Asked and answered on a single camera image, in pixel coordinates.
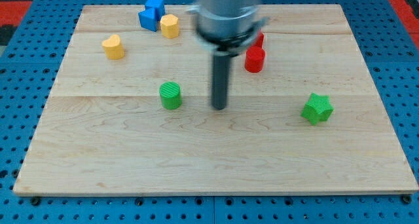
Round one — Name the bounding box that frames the red block behind arm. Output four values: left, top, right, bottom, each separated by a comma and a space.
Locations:
253, 31, 264, 48

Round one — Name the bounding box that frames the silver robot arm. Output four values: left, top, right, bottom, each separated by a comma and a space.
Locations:
187, 0, 268, 57

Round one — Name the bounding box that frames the yellow heart block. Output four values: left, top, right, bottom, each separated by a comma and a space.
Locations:
101, 34, 125, 60

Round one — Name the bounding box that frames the green cylinder block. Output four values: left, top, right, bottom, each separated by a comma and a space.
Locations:
159, 81, 183, 110

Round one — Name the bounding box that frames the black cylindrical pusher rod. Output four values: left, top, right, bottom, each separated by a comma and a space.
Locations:
211, 52, 231, 110

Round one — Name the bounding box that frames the red cylinder block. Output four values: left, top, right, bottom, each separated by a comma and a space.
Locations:
244, 46, 266, 73

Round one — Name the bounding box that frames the wooden board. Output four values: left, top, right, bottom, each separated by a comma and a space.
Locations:
14, 5, 418, 197

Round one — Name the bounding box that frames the yellow hexagon block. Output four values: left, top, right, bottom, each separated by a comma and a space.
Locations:
160, 14, 179, 39

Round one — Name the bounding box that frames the blue triangle block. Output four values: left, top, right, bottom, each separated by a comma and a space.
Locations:
138, 8, 158, 32

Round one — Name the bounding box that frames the green star block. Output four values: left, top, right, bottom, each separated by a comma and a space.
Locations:
301, 92, 334, 125

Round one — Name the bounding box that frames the blue cube block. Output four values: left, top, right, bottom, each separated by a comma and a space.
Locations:
145, 0, 166, 21

